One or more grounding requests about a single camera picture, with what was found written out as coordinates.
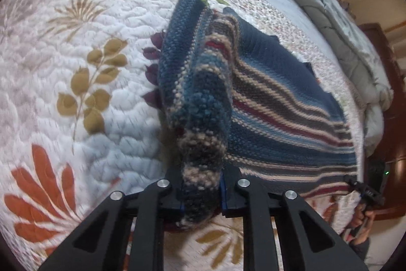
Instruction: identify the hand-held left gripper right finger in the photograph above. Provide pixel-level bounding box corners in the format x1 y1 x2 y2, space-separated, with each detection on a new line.
219 168 369 271

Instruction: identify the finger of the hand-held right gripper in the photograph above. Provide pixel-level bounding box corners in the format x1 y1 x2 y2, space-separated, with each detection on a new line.
346 176 366 196

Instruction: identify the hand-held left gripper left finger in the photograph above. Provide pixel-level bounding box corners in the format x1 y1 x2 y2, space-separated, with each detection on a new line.
38 168 185 271

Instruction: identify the striped knit sweater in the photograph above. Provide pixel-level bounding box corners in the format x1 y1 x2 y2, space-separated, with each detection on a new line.
157 0 357 230

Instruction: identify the person's right forearm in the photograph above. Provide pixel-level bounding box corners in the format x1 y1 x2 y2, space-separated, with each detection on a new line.
348 237 371 263

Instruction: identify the person's right hand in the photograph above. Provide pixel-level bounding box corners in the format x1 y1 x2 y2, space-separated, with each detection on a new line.
349 206 371 246

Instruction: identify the dark wooden headboard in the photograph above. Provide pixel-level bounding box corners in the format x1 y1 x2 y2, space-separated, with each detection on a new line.
358 23 406 217

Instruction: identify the floral quilted bedspread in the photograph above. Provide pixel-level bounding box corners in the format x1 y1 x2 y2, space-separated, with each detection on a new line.
0 0 365 271

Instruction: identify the grey comforter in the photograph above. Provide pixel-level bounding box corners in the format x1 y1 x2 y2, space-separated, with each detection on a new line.
235 0 394 157

